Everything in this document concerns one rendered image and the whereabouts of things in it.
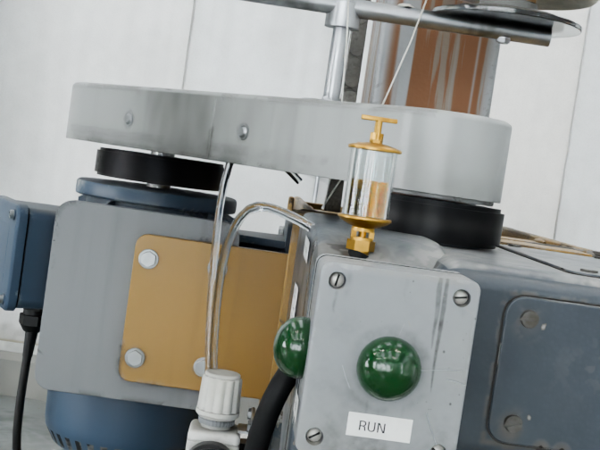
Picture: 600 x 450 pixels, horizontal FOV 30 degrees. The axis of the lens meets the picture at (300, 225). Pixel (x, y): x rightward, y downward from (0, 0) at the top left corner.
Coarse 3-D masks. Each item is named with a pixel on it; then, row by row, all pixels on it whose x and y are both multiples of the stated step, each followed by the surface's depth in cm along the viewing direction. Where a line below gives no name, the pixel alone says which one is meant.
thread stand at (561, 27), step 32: (256, 0) 89; (288, 0) 88; (320, 0) 89; (352, 0) 89; (480, 0) 90; (512, 0) 88; (480, 32) 89; (512, 32) 89; (544, 32) 89; (576, 32) 89
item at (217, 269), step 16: (224, 176) 84; (224, 192) 84; (256, 208) 67; (272, 208) 66; (240, 224) 69; (304, 224) 65; (224, 240) 70; (224, 256) 71; (224, 272) 73; (208, 288) 83; (208, 304) 83; (208, 320) 83; (208, 336) 82; (208, 352) 82; (208, 368) 82
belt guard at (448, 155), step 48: (96, 96) 96; (144, 96) 91; (192, 96) 86; (240, 96) 81; (144, 144) 90; (192, 144) 85; (240, 144) 81; (288, 144) 77; (336, 144) 73; (384, 144) 70; (432, 144) 68; (480, 144) 68; (432, 192) 68; (480, 192) 68
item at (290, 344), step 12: (288, 324) 53; (300, 324) 53; (276, 336) 53; (288, 336) 52; (300, 336) 52; (276, 348) 53; (288, 348) 52; (300, 348) 52; (276, 360) 53; (288, 360) 52; (300, 360) 52; (288, 372) 53; (300, 372) 53
